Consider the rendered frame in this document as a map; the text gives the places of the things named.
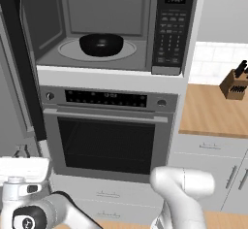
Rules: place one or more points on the black microwave door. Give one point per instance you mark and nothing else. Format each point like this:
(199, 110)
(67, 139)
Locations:
(19, 61)

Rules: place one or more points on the black bowl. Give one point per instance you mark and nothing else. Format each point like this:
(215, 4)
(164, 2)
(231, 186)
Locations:
(101, 45)

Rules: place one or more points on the white tall cabinet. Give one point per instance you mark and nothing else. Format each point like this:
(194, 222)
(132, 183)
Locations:
(106, 77)

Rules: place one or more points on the round grey oven knob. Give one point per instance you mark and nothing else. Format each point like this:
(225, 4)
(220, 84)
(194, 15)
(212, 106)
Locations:
(50, 95)
(161, 103)

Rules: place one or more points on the brown knife block with knives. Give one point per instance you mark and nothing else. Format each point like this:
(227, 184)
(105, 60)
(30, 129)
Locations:
(233, 85)

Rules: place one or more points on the oven door with dark window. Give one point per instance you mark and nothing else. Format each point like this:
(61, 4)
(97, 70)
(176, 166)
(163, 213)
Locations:
(106, 145)

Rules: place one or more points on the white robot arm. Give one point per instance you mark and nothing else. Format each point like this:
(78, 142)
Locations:
(184, 187)

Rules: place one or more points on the grey built-in oven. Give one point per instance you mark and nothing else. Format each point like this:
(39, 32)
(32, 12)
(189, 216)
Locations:
(106, 110)

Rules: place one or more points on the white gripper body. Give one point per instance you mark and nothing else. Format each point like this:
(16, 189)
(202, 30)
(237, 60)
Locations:
(22, 166)

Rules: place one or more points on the white cupboard door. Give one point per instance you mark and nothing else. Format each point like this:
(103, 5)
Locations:
(200, 166)
(237, 200)

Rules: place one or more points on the grey glass turntable plate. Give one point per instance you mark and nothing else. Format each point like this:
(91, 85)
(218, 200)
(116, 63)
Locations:
(69, 52)

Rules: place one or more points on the white drawer front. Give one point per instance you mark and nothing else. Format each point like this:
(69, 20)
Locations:
(232, 145)
(129, 215)
(80, 189)

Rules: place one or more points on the grey microwave oven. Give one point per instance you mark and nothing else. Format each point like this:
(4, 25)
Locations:
(171, 29)

